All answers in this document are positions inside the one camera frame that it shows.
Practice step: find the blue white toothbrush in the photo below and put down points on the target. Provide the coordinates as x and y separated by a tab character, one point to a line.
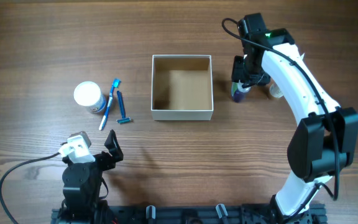
115	84

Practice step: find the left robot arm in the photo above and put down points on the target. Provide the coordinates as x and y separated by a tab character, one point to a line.
83	179

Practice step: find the white leaf-print tube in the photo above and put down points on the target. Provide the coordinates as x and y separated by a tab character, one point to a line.
275	91

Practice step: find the white cardboard box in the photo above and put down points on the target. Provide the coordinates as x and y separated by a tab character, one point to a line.
182	88

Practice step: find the clear spray bottle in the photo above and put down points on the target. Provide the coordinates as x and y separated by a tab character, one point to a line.
239	91

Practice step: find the blue disposable razor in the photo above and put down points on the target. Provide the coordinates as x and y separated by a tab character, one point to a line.
124	119

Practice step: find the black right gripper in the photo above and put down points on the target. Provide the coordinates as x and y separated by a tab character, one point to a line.
236	74

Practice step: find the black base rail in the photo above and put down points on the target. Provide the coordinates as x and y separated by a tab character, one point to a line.
241	214

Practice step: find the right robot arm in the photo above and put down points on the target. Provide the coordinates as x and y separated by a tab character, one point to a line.
325	138

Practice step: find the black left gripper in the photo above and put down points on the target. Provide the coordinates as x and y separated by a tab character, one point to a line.
109	162

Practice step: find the cotton swab tub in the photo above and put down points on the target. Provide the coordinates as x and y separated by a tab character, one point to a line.
89	95

